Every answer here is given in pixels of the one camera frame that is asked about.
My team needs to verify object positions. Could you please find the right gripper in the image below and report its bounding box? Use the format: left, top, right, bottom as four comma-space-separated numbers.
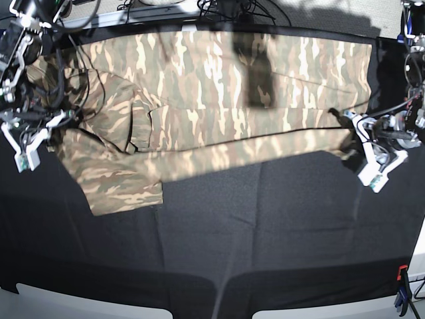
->
1, 109, 68, 160

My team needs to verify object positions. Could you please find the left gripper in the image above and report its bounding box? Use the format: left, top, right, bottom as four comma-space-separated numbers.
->
328, 108, 408, 176

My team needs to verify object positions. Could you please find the camouflage t-shirt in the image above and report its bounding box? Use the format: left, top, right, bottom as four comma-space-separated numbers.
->
27, 31, 373, 216

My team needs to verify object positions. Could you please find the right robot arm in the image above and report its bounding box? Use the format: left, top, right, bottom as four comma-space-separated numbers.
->
1, 1, 76, 169

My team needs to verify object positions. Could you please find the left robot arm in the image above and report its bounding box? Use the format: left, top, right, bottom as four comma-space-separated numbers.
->
330, 1, 424, 177

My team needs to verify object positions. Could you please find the blue clamp top right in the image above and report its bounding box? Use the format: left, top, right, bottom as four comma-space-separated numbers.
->
397, 1, 415, 45

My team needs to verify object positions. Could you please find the blue clamp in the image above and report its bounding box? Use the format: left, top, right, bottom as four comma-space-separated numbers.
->
394, 265, 412, 317
397, 1, 415, 45

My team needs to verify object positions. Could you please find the black table cloth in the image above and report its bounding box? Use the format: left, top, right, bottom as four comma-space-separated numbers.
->
1, 29, 424, 318

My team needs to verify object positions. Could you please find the blue clamp bottom right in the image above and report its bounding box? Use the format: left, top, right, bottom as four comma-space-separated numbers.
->
394, 265, 412, 317

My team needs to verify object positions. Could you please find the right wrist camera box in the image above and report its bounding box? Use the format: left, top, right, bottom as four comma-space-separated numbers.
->
14, 151, 41, 173

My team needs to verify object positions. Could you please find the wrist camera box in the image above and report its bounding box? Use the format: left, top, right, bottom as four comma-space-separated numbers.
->
357, 163, 388, 193
14, 151, 41, 173

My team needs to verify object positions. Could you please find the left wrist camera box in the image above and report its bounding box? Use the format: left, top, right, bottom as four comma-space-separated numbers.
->
357, 163, 388, 193

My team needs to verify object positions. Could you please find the black cable bundle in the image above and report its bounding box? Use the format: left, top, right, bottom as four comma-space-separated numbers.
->
196, 0, 276, 25

